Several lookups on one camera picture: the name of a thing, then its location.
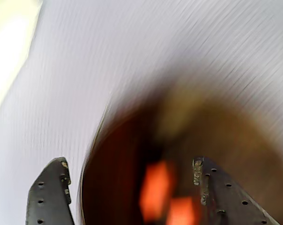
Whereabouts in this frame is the red cube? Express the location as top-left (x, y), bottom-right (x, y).
top-left (139, 160), bottom-right (177, 222)
top-left (166, 195), bottom-right (197, 225)

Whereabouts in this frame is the black metal bucket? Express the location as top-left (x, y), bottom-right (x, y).
top-left (80, 70), bottom-right (283, 225)

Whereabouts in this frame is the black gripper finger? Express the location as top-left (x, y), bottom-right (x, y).
top-left (25, 156), bottom-right (76, 225)
top-left (192, 156), bottom-right (282, 225)

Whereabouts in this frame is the blue woven tablecloth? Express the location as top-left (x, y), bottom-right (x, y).
top-left (0, 0), bottom-right (283, 225)

